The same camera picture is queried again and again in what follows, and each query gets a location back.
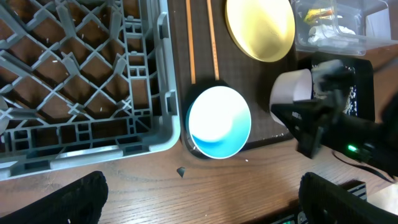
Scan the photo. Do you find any wooden chopstick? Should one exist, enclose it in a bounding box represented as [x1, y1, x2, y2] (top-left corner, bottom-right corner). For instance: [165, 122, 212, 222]
[206, 0, 220, 80]
[185, 0, 196, 84]

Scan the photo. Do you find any clear plastic waste bin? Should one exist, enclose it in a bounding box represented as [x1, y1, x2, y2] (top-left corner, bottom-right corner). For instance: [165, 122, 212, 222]
[290, 0, 397, 56]

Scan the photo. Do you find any yellow round plate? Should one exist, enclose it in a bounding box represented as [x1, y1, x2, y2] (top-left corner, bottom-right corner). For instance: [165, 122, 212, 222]
[225, 0, 295, 62]

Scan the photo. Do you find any black waste tray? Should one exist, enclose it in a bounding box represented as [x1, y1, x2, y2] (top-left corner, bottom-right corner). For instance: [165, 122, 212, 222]
[298, 52, 375, 121]

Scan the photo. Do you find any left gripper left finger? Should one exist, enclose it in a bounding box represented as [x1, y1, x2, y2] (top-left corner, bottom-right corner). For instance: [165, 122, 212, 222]
[1, 170, 108, 224]

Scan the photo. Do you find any grey plastic dish rack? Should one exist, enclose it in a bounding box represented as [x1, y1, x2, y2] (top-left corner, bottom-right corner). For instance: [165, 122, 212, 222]
[1, 0, 180, 180]

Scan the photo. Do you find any dark brown serving tray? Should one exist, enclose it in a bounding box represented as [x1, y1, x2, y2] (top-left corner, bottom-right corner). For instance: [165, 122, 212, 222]
[167, 0, 297, 159]

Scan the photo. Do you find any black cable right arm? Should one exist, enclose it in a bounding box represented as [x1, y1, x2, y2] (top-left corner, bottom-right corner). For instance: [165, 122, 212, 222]
[332, 151, 397, 184]

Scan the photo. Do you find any white bowl with crumbs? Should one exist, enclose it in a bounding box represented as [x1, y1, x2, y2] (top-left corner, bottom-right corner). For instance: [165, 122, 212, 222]
[269, 69, 313, 126]

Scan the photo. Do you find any green yellow snack wrapper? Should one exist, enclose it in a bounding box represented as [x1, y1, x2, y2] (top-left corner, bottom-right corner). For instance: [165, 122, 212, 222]
[303, 7, 333, 24]

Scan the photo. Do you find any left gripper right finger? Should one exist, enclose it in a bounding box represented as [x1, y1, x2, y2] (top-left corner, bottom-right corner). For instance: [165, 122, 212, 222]
[298, 172, 397, 224]

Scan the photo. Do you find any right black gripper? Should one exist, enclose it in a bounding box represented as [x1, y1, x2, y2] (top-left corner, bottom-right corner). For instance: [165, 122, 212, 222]
[271, 60, 354, 158]

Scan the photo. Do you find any white tissue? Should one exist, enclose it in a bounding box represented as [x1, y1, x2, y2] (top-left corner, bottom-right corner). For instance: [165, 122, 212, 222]
[308, 24, 349, 45]

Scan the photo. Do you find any light blue bowl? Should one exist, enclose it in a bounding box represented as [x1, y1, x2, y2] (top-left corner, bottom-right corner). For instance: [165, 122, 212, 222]
[186, 86, 252, 159]

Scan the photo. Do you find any white cup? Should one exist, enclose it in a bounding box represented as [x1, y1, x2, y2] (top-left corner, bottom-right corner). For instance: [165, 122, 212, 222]
[0, 97, 9, 134]

